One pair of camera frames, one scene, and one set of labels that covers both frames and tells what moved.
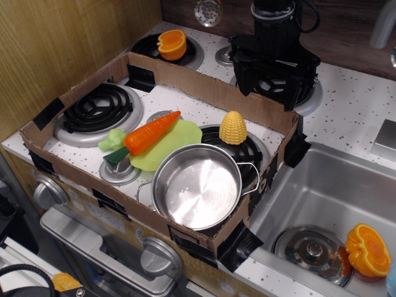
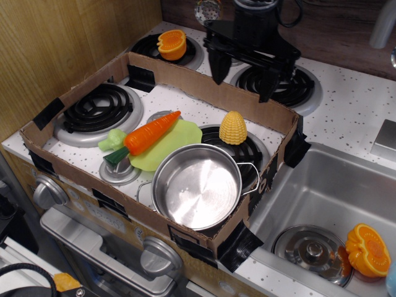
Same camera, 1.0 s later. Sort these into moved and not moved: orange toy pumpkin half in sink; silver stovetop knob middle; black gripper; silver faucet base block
Moved: black gripper
Not moved: silver faucet base block; orange toy pumpkin half in sink; silver stovetop knob middle
